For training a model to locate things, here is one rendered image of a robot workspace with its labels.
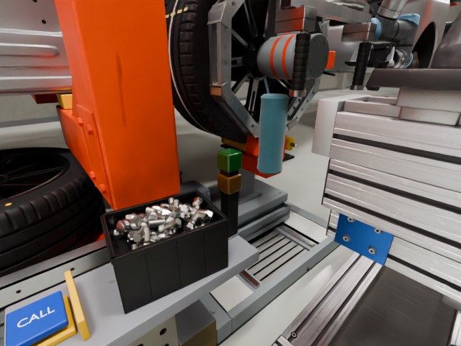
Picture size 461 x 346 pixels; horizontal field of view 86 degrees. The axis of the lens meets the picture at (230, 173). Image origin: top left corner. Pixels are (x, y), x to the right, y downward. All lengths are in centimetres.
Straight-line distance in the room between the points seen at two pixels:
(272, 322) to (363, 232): 60
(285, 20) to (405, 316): 83
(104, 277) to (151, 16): 50
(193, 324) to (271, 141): 60
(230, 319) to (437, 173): 72
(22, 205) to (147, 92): 44
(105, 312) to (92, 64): 42
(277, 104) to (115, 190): 51
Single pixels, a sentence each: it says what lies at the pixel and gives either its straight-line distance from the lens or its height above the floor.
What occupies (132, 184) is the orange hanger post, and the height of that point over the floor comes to 58.
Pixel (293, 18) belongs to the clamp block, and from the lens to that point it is 71.
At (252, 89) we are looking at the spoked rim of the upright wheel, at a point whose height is 74.
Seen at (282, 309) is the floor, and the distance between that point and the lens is 105.
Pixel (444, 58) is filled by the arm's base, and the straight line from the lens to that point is 40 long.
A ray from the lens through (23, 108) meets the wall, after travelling 486.
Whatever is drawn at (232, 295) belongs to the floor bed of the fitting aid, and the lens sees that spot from 97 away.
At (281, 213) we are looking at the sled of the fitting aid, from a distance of 127.
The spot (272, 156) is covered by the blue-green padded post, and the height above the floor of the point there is 55.
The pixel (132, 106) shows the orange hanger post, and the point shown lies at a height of 75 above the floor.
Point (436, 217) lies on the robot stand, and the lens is 41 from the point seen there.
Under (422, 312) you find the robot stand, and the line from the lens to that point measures 93.
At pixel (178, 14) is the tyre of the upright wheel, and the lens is 91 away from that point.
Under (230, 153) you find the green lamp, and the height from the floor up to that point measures 66.
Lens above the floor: 82
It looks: 23 degrees down
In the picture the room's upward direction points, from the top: straight up
